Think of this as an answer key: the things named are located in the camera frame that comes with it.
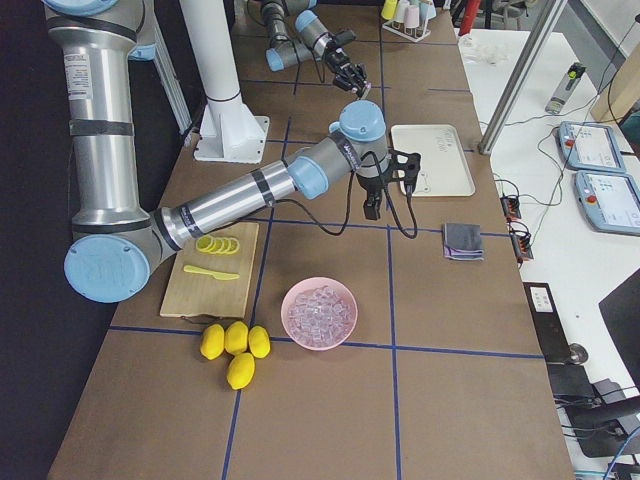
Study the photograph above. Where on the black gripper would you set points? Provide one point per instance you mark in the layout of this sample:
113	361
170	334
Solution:
369	186

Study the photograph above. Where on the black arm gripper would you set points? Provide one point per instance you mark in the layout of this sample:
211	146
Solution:
333	59

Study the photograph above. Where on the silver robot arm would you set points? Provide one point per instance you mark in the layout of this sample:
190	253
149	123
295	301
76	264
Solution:
296	35
117	244

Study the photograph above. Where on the pink bowl of ice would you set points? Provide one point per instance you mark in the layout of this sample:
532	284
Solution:
319	313

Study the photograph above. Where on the cream bear tray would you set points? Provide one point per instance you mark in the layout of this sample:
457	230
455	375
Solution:
444	171

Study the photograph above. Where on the rack of pastel cups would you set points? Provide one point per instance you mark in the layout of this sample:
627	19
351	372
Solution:
408	18

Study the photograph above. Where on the grey purple folded cloth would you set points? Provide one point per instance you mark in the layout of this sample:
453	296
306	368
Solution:
462	242

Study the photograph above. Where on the lemon slices row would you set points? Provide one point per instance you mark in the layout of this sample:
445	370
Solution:
215	245

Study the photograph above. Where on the wooden cutting board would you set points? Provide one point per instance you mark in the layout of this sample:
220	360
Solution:
192	295

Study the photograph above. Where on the yellow lemon right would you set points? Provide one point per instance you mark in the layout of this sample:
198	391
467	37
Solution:
259	342

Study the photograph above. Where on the yellow lemon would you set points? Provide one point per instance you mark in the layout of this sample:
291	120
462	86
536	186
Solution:
241	371
212	342
236	338
259	342

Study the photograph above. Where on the yellow lemon middle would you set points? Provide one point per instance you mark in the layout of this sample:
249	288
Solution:
236	338

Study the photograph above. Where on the yellow plastic knife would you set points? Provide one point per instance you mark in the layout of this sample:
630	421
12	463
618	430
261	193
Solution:
218	275

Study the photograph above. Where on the clear drink bottle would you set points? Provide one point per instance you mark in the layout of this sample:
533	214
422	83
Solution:
565	88

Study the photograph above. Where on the yellow lemon front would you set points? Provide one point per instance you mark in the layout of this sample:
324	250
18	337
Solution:
241	371

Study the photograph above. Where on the yellow lemon far left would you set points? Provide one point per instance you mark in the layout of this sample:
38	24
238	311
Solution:
212	342

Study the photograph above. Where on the upper teach pendant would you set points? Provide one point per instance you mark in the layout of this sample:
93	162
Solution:
590	146

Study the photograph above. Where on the teach pendant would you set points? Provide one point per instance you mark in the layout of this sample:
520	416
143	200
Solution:
610	201
590	146

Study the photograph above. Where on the lower teach pendant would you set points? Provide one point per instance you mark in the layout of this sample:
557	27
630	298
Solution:
610	201

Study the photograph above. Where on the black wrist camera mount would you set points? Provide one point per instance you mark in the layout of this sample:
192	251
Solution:
405	169

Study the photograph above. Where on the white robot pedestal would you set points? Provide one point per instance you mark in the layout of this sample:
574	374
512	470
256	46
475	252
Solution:
229	131

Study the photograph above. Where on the aluminium frame post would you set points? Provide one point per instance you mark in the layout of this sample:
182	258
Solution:
531	51

